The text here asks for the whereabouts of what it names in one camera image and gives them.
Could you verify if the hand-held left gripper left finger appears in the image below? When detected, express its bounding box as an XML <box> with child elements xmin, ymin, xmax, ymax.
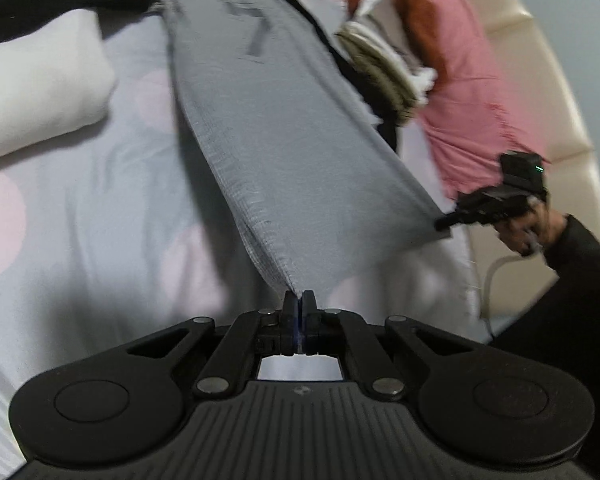
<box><xmin>124</xmin><ymin>290</ymin><xmax>300</xmax><ymax>401</ymax></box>

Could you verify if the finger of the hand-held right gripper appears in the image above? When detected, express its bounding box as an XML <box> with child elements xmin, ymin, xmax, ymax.
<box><xmin>434</xmin><ymin>209</ymin><xmax>469</xmax><ymax>233</ymax></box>

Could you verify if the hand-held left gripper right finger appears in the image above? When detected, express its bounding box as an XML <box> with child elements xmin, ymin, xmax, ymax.
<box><xmin>300</xmin><ymin>290</ymin><xmax>477</xmax><ymax>402</ymax></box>

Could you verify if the grey garment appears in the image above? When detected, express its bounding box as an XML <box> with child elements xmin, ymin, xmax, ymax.
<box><xmin>150</xmin><ymin>0</ymin><xmax>453</xmax><ymax>295</ymax></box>

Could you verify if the person's right forearm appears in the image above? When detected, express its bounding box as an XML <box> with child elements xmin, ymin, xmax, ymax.
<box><xmin>490</xmin><ymin>214</ymin><xmax>600</xmax><ymax>480</ymax></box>

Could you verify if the pile of folded clothes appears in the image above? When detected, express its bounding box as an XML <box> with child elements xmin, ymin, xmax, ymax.
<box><xmin>325</xmin><ymin>0</ymin><xmax>451</xmax><ymax>92</ymax></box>

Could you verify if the person's right hand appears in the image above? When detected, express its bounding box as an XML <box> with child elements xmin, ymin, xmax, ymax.
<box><xmin>496</xmin><ymin>204</ymin><xmax>571</xmax><ymax>257</ymax></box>

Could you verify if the pink pillow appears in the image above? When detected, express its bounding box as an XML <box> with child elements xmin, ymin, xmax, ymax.
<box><xmin>415</xmin><ymin>0</ymin><xmax>553</xmax><ymax>201</ymax></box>

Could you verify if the cream padded headboard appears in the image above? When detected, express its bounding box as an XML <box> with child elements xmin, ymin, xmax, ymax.
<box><xmin>380</xmin><ymin>0</ymin><xmax>600</xmax><ymax>323</ymax></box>

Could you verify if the white fleece folded cloth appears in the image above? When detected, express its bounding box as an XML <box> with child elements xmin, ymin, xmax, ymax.
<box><xmin>354</xmin><ymin>0</ymin><xmax>439</xmax><ymax>98</ymax></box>

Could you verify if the olive striped folded cloth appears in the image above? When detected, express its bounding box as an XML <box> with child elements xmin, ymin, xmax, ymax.
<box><xmin>336</xmin><ymin>21</ymin><xmax>427</xmax><ymax>125</ymax></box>

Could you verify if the taupe folded cloth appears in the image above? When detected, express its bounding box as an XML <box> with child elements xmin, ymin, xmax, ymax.
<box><xmin>367</xmin><ymin>0</ymin><xmax>423</xmax><ymax>68</ymax></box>

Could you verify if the pink dotted bed sheet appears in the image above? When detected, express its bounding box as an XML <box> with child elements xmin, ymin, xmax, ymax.
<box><xmin>0</xmin><ymin>10</ymin><xmax>486</xmax><ymax>468</ymax></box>

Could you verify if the cream white cloth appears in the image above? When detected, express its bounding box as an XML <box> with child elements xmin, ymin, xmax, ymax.
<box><xmin>0</xmin><ymin>7</ymin><xmax>118</xmax><ymax>167</ymax></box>

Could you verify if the white cable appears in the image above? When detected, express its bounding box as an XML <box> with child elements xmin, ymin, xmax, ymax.
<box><xmin>481</xmin><ymin>252</ymin><xmax>531</xmax><ymax>335</ymax></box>

